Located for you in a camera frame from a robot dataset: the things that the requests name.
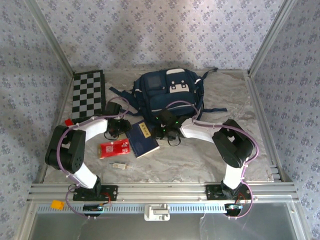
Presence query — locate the blue book with yellow label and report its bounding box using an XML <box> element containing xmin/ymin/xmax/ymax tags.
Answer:
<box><xmin>124</xmin><ymin>121</ymin><xmax>161</xmax><ymax>159</ymax></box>

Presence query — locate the navy blue backpack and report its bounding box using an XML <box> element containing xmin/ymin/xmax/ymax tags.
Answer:
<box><xmin>108</xmin><ymin>66</ymin><xmax>228</xmax><ymax>127</ymax></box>

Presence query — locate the red pencil pouch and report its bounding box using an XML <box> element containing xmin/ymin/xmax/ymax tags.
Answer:
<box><xmin>97</xmin><ymin>138</ymin><xmax>132</xmax><ymax>160</ymax></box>

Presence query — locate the small item in clear wrapper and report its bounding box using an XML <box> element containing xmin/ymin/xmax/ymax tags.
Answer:
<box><xmin>107</xmin><ymin>161</ymin><xmax>136</xmax><ymax>172</ymax></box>

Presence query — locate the black and grey chessboard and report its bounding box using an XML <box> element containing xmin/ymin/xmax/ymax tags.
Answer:
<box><xmin>70</xmin><ymin>69</ymin><xmax>106</xmax><ymax>120</ymax></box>

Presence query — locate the orange tag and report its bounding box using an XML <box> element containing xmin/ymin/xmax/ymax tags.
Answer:
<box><xmin>50</xmin><ymin>199</ymin><xmax>65</xmax><ymax>210</ymax></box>

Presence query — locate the grey metal panel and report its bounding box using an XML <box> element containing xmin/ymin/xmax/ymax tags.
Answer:
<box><xmin>24</xmin><ymin>213</ymin><xmax>305</xmax><ymax>240</ymax></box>

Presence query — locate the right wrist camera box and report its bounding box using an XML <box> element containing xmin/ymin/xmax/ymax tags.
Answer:
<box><xmin>159</xmin><ymin>108</ymin><xmax>176</xmax><ymax>126</ymax></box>

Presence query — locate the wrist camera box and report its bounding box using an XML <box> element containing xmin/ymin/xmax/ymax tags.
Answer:
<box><xmin>104</xmin><ymin>101</ymin><xmax>122</xmax><ymax>117</ymax></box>
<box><xmin>159</xmin><ymin>108</ymin><xmax>176</xmax><ymax>126</ymax></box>

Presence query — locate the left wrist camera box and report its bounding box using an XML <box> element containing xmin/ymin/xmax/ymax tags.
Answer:
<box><xmin>104</xmin><ymin>101</ymin><xmax>122</xmax><ymax>117</ymax></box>

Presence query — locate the aluminium table side rail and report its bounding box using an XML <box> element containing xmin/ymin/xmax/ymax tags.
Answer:
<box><xmin>34</xmin><ymin>72</ymin><xmax>76</xmax><ymax>185</ymax></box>
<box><xmin>246</xmin><ymin>71</ymin><xmax>285</xmax><ymax>183</ymax></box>

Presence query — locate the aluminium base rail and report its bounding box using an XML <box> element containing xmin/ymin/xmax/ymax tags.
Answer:
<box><xmin>26</xmin><ymin>181</ymin><xmax>300</xmax><ymax>203</ymax></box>

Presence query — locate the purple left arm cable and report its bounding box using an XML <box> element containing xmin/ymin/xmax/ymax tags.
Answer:
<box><xmin>56</xmin><ymin>98</ymin><xmax>131</xmax><ymax>221</ymax></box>

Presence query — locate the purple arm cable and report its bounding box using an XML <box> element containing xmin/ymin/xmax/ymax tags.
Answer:
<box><xmin>164</xmin><ymin>100</ymin><xmax>259</xmax><ymax>221</ymax></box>
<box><xmin>56</xmin><ymin>98</ymin><xmax>131</xmax><ymax>221</ymax></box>

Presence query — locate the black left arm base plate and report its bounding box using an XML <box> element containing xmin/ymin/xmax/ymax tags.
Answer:
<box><xmin>72</xmin><ymin>184</ymin><xmax>119</xmax><ymax>202</ymax></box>

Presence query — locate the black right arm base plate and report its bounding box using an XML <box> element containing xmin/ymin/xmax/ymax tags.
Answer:
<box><xmin>205</xmin><ymin>184</ymin><xmax>251</xmax><ymax>201</ymax></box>

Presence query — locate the grey slotted cable duct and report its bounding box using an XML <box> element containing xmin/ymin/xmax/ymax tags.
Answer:
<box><xmin>36</xmin><ymin>202</ymin><xmax>295</xmax><ymax>215</ymax></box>

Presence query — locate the white latch bracket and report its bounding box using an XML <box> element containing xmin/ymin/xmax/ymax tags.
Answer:
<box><xmin>144</xmin><ymin>203</ymin><xmax>171</xmax><ymax>222</ymax></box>

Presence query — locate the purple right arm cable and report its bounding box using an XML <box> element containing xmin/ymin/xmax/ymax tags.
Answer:
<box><xmin>164</xmin><ymin>100</ymin><xmax>259</xmax><ymax>221</ymax></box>

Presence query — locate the aluminium frame post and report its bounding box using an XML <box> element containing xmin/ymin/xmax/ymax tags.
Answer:
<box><xmin>23</xmin><ymin>0</ymin><xmax>76</xmax><ymax>76</ymax></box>
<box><xmin>247</xmin><ymin>0</ymin><xmax>301</xmax><ymax>76</ymax></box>

